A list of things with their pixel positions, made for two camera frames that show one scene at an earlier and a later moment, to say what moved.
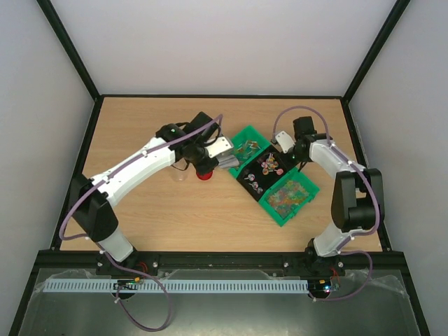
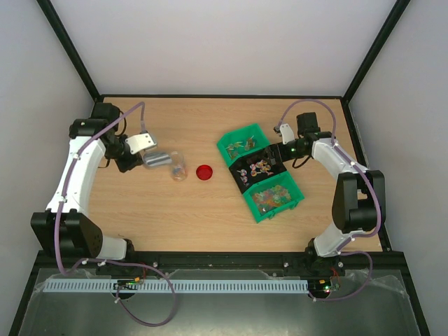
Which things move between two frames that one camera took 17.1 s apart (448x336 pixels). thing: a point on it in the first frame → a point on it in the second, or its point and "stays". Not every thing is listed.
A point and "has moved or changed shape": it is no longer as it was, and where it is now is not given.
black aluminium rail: (382, 260) stays
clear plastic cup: (180, 170) stays
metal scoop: (228, 159) has moved or changed shape
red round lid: (204, 175) stays
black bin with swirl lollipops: (267, 170) has moved or changed shape
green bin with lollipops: (248, 143) has moved or changed shape
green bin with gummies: (287, 199) → (274, 197)
